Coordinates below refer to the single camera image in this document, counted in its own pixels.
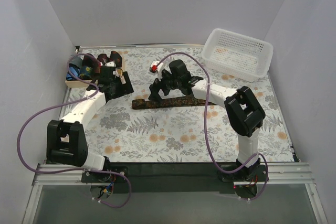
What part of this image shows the dark red rolled tie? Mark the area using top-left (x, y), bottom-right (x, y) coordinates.
top-left (82, 54), bottom-right (100, 69)

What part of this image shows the floral patterned table mat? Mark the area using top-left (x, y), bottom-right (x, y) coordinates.
top-left (86, 47), bottom-right (294, 162)

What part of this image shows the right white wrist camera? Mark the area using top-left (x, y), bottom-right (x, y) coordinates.
top-left (150, 61), bottom-right (164, 76)

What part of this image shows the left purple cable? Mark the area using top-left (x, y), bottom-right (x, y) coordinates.
top-left (16, 54), bottom-right (132, 208)

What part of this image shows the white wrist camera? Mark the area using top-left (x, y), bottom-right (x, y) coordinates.
top-left (105, 61), bottom-right (116, 67)
top-left (150, 61), bottom-right (164, 76)

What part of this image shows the black orange-dotted rolled tie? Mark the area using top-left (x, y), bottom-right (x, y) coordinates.
top-left (109, 50), bottom-right (123, 68)

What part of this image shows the brown patterned rolled tie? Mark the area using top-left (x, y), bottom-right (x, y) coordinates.
top-left (97, 54), bottom-right (110, 66)

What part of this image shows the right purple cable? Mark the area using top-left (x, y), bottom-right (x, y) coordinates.
top-left (156, 51), bottom-right (269, 201)

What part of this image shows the black tie with gold keys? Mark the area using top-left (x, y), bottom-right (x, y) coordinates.
top-left (132, 97), bottom-right (205, 110)

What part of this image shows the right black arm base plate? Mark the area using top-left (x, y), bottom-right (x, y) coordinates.
top-left (217, 165), bottom-right (268, 183)

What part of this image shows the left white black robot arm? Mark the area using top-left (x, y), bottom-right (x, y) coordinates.
top-left (46, 66), bottom-right (134, 182)

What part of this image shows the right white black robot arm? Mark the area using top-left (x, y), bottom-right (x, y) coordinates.
top-left (149, 59), bottom-right (266, 181)

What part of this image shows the navy yellow-dotted rolled tie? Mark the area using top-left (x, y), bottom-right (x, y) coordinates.
top-left (79, 66), bottom-right (94, 80)

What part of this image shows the wooden compartment tray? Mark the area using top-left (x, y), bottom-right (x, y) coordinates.
top-left (65, 56), bottom-right (126, 88)

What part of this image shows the aluminium frame rail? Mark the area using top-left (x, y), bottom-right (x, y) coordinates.
top-left (23, 162), bottom-right (328, 223)

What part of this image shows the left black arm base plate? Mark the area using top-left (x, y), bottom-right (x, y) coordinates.
top-left (81, 166), bottom-right (128, 183)

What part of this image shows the grey rolled tie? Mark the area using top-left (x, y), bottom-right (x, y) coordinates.
top-left (69, 56), bottom-right (82, 69)

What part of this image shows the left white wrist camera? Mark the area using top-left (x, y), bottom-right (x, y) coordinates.
top-left (105, 61), bottom-right (116, 67)

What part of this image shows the blue striped rolled tie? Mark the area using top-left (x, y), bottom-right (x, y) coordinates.
top-left (66, 64), bottom-right (80, 81)

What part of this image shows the white plastic perforated basket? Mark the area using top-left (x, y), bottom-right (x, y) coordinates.
top-left (201, 28), bottom-right (274, 82)

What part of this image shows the purple cable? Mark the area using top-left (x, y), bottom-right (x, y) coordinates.
top-left (156, 51), bottom-right (269, 201)
top-left (16, 54), bottom-right (132, 208)

